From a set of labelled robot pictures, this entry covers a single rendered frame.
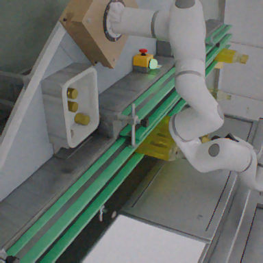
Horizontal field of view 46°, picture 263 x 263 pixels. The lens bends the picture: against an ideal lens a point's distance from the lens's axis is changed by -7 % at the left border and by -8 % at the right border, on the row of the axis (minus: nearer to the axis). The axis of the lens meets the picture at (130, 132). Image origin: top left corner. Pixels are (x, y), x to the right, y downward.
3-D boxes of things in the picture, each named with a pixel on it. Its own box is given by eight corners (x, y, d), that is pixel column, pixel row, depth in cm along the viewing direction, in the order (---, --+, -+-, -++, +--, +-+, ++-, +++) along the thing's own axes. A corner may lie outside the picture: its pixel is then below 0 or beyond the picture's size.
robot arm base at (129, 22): (97, 24, 98) (142, 29, 92) (109, -10, 99) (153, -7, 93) (116, 42, 113) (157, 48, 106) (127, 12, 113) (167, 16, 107)
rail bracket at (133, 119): (113, 143, 119) (145, 153, 114) (111, 101, 110) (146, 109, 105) (117, 139, 121) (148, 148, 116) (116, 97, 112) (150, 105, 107)
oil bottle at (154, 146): (123, 148, 129) (174, 164, 120) (122, 136, 126) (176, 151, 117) (129, 141, 133) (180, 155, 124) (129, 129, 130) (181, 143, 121)
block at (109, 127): (96, 134, 120) (113, 139, 118) (94, 111, 115) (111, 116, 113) (101, 130, 123) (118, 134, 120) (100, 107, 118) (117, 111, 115)
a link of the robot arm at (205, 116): (162, 81, 92) (158, 128, 86) (197, 63, 81) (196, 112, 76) (195, 101, 99) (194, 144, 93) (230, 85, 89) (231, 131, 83)
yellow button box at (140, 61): (131, 70, 149) (146, 72, 146) (131, 55, 145) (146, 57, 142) (138, 65, 154) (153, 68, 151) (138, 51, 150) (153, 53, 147)
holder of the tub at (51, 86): (51, 156, 109) (70, 162, 106) (40, 80, 95) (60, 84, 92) (79, 132, 122) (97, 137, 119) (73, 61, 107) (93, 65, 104)
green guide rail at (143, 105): (118, 117, 118) (139, 122, 114) (118, 114, 117) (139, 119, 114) (223, 24, 249) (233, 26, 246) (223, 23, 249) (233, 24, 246)
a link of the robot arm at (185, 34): (175, 88, 94) (164, 53, 80) (177, 27, 104) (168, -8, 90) (207, 87, 91) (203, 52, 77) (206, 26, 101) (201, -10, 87)
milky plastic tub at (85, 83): (50, 144, 106) (70, 151, 103) (40, 81, 94) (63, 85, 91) (79, 120, 119) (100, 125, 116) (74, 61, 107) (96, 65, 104)
